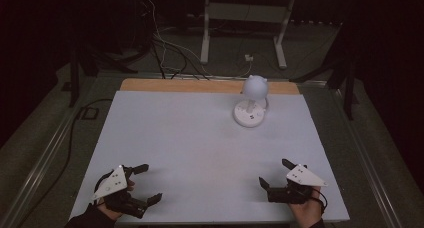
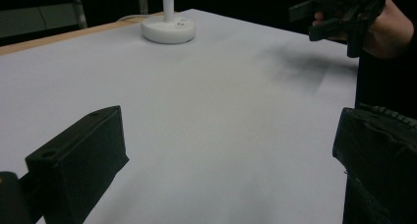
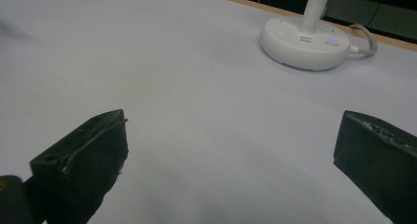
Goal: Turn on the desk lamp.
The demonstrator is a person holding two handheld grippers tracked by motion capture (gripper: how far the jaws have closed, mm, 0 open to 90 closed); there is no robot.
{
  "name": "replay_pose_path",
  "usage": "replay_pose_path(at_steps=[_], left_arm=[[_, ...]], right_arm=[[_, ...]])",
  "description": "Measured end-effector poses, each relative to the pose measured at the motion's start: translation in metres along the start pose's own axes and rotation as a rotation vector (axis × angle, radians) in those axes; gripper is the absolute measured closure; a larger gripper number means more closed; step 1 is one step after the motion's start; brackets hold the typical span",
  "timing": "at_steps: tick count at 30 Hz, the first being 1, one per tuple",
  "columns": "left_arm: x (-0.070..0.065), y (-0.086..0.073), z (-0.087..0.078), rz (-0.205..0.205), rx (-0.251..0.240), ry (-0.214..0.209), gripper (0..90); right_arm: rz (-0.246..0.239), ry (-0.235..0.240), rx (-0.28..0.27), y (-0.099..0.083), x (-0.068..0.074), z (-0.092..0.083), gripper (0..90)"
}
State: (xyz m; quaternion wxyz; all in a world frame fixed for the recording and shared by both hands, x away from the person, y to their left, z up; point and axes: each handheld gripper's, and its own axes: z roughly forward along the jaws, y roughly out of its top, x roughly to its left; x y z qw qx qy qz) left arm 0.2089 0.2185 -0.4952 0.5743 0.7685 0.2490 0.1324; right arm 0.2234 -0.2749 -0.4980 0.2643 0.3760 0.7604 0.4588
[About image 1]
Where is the black wrist strap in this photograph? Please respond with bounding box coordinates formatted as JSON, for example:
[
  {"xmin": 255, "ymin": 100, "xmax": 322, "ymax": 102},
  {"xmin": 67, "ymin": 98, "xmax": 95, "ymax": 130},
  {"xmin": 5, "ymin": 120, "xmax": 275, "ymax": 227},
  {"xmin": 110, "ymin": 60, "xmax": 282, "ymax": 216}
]
[{"xmin": 311, "ymin": 187, "xmax": 328, "ymax": 216}]

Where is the long white cable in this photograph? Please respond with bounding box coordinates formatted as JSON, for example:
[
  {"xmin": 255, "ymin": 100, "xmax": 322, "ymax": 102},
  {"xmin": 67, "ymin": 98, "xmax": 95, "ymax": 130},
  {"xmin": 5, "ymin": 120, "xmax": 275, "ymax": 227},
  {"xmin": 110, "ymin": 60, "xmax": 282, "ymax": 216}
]
[{"xmin": 145, "ymin": 0, "xmax": 214, "ymax": 78}]

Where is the grey metal floor rail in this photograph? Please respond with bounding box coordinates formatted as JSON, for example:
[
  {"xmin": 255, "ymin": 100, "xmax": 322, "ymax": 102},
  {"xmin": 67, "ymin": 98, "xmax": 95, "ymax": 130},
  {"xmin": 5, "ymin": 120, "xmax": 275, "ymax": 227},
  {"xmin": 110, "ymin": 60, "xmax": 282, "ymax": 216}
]
[
  {"xmin": 329, "ymin": 87, "xmax": 404, "ymax": 228},
  {"xmin": 0, "ymin": 104, "xmax": 84, "ymax": 228}
]

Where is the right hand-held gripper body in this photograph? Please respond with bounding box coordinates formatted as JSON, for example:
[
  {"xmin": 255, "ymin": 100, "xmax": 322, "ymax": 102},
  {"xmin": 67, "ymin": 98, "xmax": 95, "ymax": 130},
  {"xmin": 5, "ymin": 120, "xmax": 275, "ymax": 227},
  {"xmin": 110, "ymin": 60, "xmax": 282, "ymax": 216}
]
[{"xmin": 267, "ymin": 164, "xmax": 328, "ymax": 204}]

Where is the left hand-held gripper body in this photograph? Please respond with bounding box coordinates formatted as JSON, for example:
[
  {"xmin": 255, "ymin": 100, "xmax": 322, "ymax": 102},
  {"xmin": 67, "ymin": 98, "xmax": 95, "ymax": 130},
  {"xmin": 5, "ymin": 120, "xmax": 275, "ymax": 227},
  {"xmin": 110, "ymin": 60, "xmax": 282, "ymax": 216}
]
[{"xmin": 92, "ymin": 164, "xmax": 148, "ymax": 219}]

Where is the black rectangular floor frame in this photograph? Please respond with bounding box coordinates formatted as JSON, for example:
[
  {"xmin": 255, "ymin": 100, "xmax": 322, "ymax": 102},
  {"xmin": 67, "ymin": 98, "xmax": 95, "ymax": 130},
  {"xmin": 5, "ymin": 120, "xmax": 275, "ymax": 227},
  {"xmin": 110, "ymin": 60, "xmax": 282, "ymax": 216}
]
[{"xmin": 79, "ymin": 106, "xmax": 100, "ymax": 120}]

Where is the pale blue table mat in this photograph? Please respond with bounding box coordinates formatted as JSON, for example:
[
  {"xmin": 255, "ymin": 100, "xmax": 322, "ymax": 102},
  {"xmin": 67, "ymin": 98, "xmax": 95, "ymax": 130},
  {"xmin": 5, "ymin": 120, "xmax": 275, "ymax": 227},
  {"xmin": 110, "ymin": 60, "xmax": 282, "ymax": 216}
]
[{"xmin": 69, "ymin": 90, "xmax": 350, "ymax": 224}]

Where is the black cable bundle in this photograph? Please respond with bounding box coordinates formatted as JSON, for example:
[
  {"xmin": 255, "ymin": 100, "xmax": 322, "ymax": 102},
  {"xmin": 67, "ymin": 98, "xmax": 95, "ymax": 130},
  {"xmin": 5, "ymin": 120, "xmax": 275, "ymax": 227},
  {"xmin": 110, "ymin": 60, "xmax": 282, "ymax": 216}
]
[{"xmin": 149, "ymin": 34, "xmax": 212, "ymax": 81}]

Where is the black tripod stand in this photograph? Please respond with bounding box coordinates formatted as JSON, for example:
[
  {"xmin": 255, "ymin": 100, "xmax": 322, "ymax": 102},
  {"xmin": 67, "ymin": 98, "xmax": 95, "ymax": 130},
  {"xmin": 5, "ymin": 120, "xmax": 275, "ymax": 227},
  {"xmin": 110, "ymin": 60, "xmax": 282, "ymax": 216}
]
[
  {"xmin": 289, "ymin": 21, "xmax": 361, "ymax": 121},
  {"xmin": 68, "ymin": 42, "xmax": 138, "ymax": 108}
]

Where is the person's right hand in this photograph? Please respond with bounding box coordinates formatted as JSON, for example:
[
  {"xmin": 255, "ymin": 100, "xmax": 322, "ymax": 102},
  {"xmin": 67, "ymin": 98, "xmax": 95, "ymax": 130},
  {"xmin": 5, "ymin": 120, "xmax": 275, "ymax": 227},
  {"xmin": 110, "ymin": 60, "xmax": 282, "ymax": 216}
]
[{"xmin": 288, "ymin": 186, "xmax": 324, "ymax": 228}]

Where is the white round desk lamp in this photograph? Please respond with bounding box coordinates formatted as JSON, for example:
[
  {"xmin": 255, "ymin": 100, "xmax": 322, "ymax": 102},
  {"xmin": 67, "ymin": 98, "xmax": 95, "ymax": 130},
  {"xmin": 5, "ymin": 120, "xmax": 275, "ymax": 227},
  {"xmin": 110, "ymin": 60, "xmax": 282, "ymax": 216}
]
[{"xmin": 232, "ymin": 74, "xmax": 270, "ymax": 128}]

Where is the long black floor cable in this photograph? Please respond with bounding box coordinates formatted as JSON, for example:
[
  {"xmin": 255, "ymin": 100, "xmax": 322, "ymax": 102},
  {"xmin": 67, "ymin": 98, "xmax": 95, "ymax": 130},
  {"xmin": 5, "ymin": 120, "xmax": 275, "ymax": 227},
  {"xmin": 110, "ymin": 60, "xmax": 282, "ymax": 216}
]
[{"xmin": 16, "ymin": 98, "xmax": 114, "ymax": 228}]

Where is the white metal stand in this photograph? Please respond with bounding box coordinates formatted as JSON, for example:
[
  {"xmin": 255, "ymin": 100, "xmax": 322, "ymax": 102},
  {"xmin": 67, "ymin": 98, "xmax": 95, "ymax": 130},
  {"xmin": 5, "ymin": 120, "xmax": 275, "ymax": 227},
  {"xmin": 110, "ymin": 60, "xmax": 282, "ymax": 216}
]
[{"xmin": 200, "ymin": 0, "xmax": 298, "ymax": 70}]

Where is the person's left hand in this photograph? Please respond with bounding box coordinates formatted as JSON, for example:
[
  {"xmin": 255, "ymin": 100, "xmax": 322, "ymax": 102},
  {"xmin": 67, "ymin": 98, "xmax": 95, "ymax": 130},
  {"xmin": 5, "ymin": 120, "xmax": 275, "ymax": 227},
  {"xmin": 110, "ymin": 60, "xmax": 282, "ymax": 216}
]
[{"xmin": 96, "ymin": 179, "xmax": 136, "ymax": 222}]

